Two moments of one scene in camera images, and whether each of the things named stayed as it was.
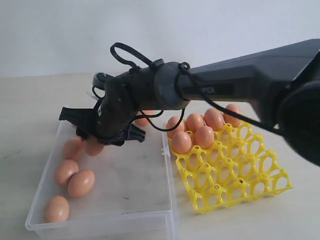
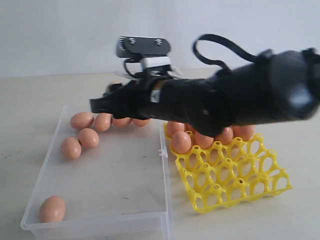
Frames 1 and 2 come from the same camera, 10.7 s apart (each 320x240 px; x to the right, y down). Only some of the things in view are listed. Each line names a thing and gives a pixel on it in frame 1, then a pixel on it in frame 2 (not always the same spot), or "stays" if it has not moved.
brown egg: [65, 170] to [246, 132]
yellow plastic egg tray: [237, 167] stays
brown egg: [172, 121] stays
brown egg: [204, 137] stays
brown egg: [142, 122] stays
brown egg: [181, 142] stays
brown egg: [93, 147] to [226, 136]
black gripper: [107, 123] to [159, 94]
